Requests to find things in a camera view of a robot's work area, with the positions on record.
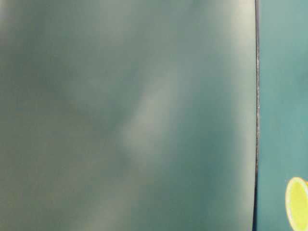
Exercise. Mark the grey-green glossy panel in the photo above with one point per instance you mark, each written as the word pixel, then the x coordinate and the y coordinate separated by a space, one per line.
pixel 127 115

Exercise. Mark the yellow-green round cup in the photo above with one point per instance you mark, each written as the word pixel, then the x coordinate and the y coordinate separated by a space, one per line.
pixel 296 203

